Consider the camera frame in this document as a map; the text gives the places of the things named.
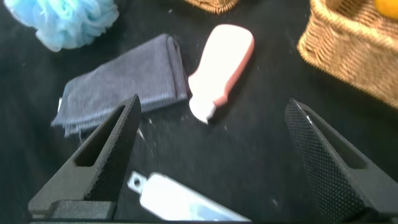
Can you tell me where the grey folded towel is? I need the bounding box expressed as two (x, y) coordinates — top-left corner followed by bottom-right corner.
(50, 33), (190, 138)

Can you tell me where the light blue bath loofah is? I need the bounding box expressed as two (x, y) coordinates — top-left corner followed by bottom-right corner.
(2, 0), (120, 53)

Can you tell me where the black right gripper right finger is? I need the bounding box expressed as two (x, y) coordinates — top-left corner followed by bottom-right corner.
(284, 98), (398, 224)

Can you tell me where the wicker basket with food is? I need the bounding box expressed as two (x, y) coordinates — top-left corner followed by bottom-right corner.
(297, 0), (398, 110)

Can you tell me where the pink lotion bottle white cap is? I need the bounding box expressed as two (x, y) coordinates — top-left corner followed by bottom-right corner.
(187, 24), (256, 125)

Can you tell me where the clear plastic case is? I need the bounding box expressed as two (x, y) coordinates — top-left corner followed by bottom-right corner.
(126, 170), (252, 222)

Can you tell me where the yellow pear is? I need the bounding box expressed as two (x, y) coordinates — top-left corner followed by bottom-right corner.
(374, 0), (398, 21)

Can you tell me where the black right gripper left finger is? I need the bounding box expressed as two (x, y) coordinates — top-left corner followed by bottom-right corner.
(27, 93), (142, 220)

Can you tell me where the wicker basket with household items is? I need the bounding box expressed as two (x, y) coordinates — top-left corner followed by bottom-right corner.
(183, 0), (240, 16)

